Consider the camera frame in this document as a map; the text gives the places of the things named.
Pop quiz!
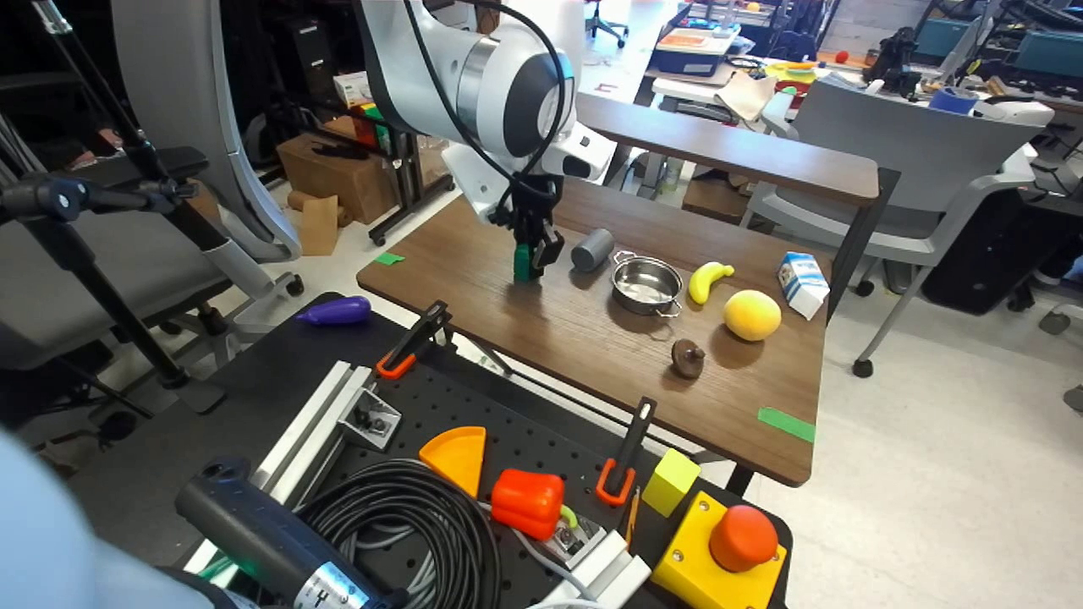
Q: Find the yellow emergency stop button box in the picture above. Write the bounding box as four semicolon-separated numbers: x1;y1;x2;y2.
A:
649;491;787;609

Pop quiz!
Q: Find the coiled black cable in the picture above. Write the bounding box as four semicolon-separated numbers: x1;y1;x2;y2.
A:
295;457;503;609

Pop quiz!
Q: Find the small milk carton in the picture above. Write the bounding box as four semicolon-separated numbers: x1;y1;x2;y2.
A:
778;249;828;320

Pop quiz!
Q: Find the orange wedge toy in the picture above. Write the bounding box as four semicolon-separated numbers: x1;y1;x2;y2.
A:
420;426;486;498

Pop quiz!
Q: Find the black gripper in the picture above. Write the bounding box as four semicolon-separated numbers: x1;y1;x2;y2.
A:
485;169;570;286

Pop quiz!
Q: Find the grey office chair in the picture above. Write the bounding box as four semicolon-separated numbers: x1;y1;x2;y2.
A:
747;77;1046;383

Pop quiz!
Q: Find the grey cylinder block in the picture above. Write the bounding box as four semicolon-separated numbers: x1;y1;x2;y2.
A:
571;225;615;274

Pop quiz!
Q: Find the yellow green cube block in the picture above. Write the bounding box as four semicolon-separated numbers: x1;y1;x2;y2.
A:
644;450;699;516

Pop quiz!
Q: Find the orange toy bell pepper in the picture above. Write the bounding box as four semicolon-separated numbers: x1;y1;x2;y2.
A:
489;468;564;541

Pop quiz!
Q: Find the small steel bowl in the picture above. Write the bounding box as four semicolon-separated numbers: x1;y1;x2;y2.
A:
609;249;682;328

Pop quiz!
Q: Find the green tape marker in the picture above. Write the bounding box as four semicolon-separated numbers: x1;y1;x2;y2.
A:
376;252;406;268

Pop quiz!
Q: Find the brown wooden desk shelf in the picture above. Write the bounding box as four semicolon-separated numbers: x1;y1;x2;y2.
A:
579;93;879;207

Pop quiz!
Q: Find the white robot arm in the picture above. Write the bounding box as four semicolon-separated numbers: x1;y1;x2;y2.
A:
358;0;592;283

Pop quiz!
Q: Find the aluminium extrusion rail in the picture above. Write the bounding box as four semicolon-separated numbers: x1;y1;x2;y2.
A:
175;360;371;584

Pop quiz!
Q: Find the purple toy eggplant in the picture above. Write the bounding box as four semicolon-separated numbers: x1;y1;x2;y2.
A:
300;298;371;328

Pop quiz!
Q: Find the black tripod camera stand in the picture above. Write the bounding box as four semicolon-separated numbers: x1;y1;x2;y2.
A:
0;0;309;392

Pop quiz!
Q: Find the yellow toy banana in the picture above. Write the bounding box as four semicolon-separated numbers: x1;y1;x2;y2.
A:
686;261;735;304

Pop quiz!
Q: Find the cardboard box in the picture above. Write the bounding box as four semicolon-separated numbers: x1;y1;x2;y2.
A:
277;125;395;224

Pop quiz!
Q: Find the yellow toy lemon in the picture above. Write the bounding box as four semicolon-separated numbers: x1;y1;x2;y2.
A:
724;291;782;342

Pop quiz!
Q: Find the green cylinder block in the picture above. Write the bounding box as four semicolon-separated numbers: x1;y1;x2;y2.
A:
510;240;540;286

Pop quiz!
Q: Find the orange handled black clamp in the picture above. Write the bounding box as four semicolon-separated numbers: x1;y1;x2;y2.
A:
376;301;451;383

